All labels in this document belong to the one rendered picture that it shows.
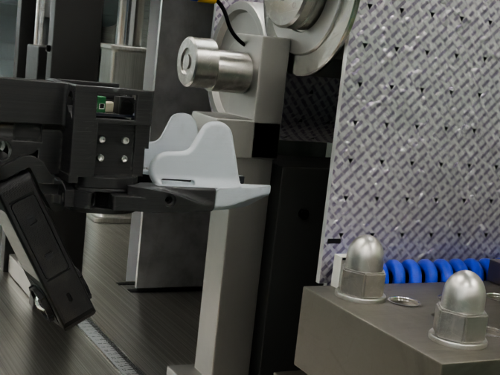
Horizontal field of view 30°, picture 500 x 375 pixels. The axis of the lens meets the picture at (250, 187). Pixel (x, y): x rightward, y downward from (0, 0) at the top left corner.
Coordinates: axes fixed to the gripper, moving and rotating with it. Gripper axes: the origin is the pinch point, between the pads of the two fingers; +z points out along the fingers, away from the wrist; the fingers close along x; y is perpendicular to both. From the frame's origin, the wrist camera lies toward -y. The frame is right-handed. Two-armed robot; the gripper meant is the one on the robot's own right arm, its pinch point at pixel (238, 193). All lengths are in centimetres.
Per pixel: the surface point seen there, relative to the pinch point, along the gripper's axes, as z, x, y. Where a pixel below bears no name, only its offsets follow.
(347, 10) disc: 7.3, -0.4, 14.0
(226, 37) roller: 8.2, 21.6, 11.5
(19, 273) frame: -4.8, 42.1, -16.6
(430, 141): 16.7, -0.1, 4.6
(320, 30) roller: 7.1, 2.7, 12.4
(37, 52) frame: -5.2, 38.9, 8.1
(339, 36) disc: 7.3, 0.3, 12.1
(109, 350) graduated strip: -1.6, 20.1, -18.5
